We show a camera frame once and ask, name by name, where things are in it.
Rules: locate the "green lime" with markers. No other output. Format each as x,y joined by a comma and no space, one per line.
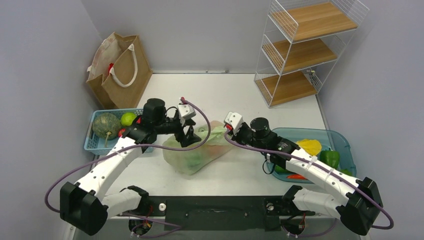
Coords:
127,119

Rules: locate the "yellow napa cabbage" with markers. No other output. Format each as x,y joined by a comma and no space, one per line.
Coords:
312,146

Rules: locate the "light blue plastic basket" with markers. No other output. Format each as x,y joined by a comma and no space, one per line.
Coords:
95,144

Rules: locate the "green plastic grocery bag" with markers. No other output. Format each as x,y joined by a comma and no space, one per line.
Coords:
190,162

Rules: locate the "green bell pepper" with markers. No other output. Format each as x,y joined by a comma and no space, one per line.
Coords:
330,158

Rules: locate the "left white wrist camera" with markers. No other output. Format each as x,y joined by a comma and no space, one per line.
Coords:
186,111

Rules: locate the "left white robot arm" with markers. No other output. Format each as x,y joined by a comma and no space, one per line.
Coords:
86,205

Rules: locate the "red apple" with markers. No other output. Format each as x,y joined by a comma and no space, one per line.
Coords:
122,132

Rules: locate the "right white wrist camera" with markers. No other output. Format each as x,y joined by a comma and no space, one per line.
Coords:
234,120

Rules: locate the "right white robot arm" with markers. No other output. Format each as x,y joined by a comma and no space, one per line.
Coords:
355,202

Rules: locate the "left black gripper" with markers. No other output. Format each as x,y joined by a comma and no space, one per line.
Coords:
189,136

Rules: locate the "teal plastic tray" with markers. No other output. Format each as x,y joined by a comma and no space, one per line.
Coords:
329,139

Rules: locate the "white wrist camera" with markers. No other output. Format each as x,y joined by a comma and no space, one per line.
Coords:
186,111
234,120

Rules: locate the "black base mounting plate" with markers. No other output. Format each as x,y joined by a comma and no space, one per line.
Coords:
219,213

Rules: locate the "brown jute tote bag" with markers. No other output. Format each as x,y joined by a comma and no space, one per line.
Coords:
119,72

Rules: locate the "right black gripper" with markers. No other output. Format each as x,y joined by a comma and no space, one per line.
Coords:
236,138

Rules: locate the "white wire wooden shelf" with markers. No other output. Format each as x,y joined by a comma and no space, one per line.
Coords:
301,43

